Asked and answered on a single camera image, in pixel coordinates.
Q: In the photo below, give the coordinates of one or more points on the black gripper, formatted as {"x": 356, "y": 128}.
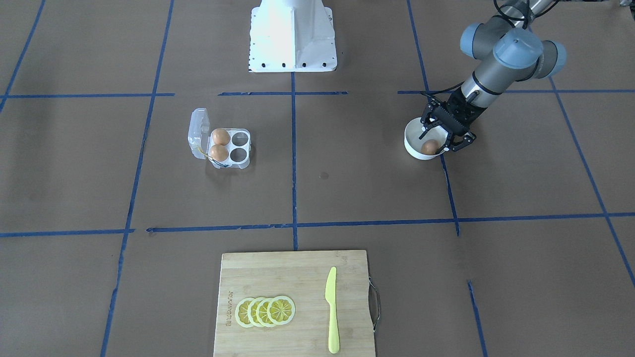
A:
{"x": 454, "y": 117}

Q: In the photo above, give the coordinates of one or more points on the yellow plastic knife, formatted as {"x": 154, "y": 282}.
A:
{"x": 333, "y": 341}

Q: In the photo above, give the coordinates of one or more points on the brown egg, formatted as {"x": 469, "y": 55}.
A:
{"x": 218, "y": 152}
{"x": 220, "y": 136}
{"x": 430, "y": 147}

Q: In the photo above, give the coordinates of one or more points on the white bowl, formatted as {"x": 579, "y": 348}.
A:
{"x": 414, "y": 136}

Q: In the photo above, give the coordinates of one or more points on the brown egg front in box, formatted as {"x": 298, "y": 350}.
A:
{"x": 218, "y": 152}

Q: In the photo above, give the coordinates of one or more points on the bamboo cutting board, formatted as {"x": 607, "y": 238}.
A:
{"x": 302, "y": 276}

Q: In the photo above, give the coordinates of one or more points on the clear plastic egg box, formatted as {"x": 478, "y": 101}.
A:
{"x": 199, "y": 140}

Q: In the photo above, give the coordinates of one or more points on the lemon slice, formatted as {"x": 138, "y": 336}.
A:
{"x": 243, "y": 312}
{"x": 261, "y": 312}
{"x": 281, "y": 310}
{"x": 252, "y": 312}

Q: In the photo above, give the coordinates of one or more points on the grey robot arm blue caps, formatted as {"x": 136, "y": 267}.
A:
{"x": 508, "y": 52}

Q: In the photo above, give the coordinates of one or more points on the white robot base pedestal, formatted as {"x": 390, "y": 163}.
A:
{"x": 292, "y": 36}

